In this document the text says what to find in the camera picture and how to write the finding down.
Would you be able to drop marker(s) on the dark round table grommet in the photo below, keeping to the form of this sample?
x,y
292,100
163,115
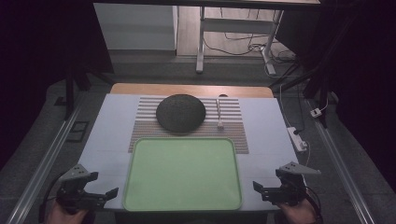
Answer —
x,y
223,95

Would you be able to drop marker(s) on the white power strip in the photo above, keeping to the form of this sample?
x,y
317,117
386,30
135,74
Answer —
x,y
296,139

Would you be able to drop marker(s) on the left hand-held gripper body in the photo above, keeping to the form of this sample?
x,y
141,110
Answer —
x,y
76,186

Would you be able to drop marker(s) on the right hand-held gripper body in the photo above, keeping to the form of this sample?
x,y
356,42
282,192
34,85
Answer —
x,y
288,185

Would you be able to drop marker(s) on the person's left hand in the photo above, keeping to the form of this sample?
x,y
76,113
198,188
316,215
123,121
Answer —
x,y
63,215

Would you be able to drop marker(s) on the black floor socket plate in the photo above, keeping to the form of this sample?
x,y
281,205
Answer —
x,y
77,131

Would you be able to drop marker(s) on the dark round plate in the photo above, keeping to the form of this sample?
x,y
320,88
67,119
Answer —
x,y
180,112

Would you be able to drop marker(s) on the black stand legs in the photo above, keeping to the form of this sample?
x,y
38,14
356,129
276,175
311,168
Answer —
x,y
70,90
314,81

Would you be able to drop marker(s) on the small white adapter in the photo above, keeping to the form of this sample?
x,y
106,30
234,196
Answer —
x,y
315,112

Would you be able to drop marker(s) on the aluminium rail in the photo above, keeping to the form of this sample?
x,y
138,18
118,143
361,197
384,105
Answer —
x,y
40,174
339,174

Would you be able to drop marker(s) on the white spoon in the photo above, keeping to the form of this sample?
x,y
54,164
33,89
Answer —
x,y
219,113

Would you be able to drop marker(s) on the white table cover sheet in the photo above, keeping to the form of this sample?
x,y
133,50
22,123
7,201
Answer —
x,y
106,130

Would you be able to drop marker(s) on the green plastic tray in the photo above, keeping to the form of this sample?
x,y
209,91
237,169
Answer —
x,y
183,174

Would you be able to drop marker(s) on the person's right hand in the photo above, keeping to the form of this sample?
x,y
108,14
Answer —
x,y
297,213

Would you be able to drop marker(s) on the striped woven placemat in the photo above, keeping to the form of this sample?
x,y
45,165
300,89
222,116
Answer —
x,y
146,130

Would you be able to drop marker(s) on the white cabinet panel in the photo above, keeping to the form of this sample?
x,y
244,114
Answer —
x,y
134,28

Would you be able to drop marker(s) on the white metal desk frame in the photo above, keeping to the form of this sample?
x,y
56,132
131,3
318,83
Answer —
x,y
236,25

